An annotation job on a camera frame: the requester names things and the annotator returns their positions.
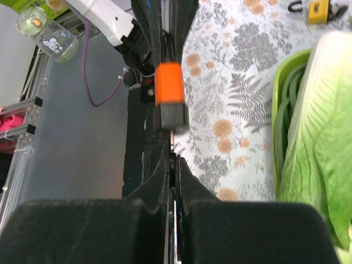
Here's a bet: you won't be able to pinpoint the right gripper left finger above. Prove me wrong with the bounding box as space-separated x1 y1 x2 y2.
1 157 169 263

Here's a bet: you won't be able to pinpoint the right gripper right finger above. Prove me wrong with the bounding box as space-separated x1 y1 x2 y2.
175 157 339 263

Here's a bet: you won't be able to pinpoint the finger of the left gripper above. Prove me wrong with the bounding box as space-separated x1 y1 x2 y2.
172 0 199 63
131 0 164 68

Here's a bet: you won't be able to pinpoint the orange black padlock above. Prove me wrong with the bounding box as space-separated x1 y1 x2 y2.
153 32 189 135

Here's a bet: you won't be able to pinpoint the yellow padlock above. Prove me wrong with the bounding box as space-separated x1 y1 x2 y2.
287 0 348 24

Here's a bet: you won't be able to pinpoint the black key bunch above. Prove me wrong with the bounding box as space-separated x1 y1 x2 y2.
168 131 177 188

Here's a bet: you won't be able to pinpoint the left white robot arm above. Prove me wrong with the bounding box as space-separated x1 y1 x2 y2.
68 1 199 75

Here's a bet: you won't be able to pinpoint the clear plastic bottle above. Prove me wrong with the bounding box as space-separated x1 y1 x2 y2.
16 7 79 63

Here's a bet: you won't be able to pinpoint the green oval tray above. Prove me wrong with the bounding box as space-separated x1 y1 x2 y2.
271 49 311 199

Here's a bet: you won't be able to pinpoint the large napa cabbage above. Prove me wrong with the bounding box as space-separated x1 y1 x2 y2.
276 31 351 263

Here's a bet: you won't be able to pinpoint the green long beans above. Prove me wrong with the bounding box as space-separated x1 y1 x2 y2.
274 64 306 176

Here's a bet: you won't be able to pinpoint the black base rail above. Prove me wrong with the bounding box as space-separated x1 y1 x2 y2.
122 89 171 203

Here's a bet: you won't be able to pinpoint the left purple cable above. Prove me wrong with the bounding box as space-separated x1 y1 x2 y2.
82 21 130 107

